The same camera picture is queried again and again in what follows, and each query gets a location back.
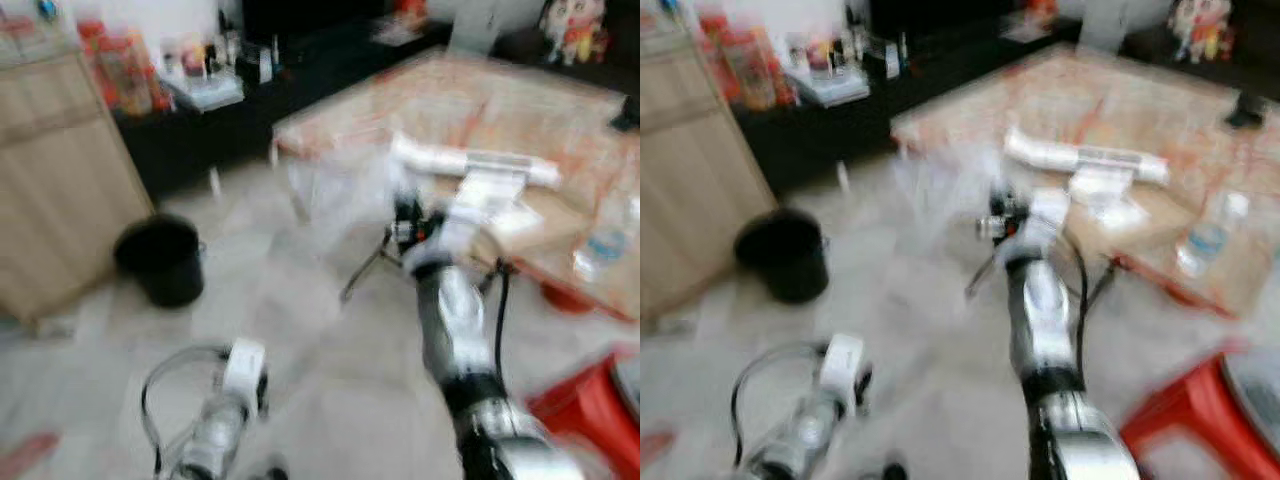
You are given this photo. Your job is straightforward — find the clear plastic bag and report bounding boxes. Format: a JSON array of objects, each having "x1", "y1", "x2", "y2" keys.
[
  {"x1": 288, "y1": 148, "x2": 413, "y2": 263},
  {"x1": 893, "y1": 140, "x2": 1003, "y2": 253}
]

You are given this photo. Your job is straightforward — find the black rubbish bin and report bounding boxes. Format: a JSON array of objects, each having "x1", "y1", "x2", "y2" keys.
[
  {"x1": 113, "y1": 212, "x2": 207, "y2": 309},
  {"x1": 734, "y1": 208, "x2": 831, "y2": 305}
]

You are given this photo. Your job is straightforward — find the white paper roll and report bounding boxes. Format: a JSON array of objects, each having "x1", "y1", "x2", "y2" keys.
[
  {"x1": 388, "y1": 133, "x2": 563, "y2": 192},
  {"x1": 1003, "y1": 127, "x2": 1171, "y2": 187}
]

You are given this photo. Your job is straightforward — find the white paper sheet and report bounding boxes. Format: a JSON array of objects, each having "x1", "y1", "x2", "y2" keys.
[
  {"x1": 1068, "y1": 165, "x2": 1146, "y2": 231},
  {"x1": 458, "y1": 170, "x2": 543, "y2": 239}
]

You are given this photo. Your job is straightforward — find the table with patterned cloth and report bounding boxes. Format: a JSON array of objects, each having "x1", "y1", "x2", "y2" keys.
[
  {"x1": 888, "y1": 42, "x2": 1280, "y2": 321},
  {"x1": 272, "y1": 48, "x2": 641, "y2": 323}
]

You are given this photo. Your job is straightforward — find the black low console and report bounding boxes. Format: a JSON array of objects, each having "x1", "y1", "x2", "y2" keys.
[
  {"x1": 108, "y1": 18, "x2": 641, "y2": 199},
  {"x1": 735, "y1": 15, "x2": 1280, "y2": 196}
]

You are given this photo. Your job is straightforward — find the clear plastic water bottle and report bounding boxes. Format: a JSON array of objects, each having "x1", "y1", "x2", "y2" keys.
[
  {"x1": 1176, "y1": 189, "x2": 1253, "y2": 279},
  {"x1": 573, "y1": 194, "x2": 638, "y2": 283}
]

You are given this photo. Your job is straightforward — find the grey stand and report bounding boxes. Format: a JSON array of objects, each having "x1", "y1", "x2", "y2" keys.
[
  {"x1": 1078, "y1": 0, "x2": 1138, "y2": 53},
  {"x1": 448, "y1": 0, "x2": 508, "y2": 57}
]

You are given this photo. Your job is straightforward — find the white tray with cups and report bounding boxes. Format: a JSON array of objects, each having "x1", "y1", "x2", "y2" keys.
[
  {"x1": 163, "y1": 70, "x2": 246, "y2": 113},
  {"x1": 788, "y1": 62, "x2": 871, "y2": 108}
]

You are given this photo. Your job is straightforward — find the small black object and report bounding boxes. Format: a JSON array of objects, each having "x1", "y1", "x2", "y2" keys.
[
  {"x1": 608, "y1": 94, "x2": 641, "y2": 133},
  {"x1": 1229, "y1": 91, "x2": 1278, "y2": 130}
]

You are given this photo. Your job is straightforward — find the cartoon doll figure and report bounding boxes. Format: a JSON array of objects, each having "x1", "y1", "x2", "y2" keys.
[
  {"x1": 539, "y1": 0, "x2": 612, "y2": 67},
  {"x1": 1168, "y1": 0, "x2": 1238, "y2": 64}
]

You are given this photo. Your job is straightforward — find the red plastic stool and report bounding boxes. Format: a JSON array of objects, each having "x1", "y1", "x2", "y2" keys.
[
  {"x1": 524, "y1": 348, "x2": 641, "y2": 480},
  {"x1": 1118, "y1": 348, "x2": 1280, "y2": 480}
]

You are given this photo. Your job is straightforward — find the light wood low cabinet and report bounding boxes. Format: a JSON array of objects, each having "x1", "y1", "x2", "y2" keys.
[
  {"x1": 0, "y1": 40, "x2": 156, "y2": 323},
  {"x1": 640, "y1": 30, "x2": 776, "y2": 321}
]

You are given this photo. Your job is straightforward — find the red snack jars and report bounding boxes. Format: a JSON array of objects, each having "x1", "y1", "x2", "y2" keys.
[
  {"x1": 78, "y1": 18, "x2": 158, "y2": 118},
  {"x1": 698, "y1": 10, "x2": 793, "y2": 111}
]

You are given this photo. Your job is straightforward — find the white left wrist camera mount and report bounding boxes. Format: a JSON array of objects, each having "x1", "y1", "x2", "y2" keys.
[
  {"x1": 221, "y1": 338, "x2": 270, "y2": 407},
  {"x1": 819, "y1": 333, "x2": 867, "y2": 407}
]

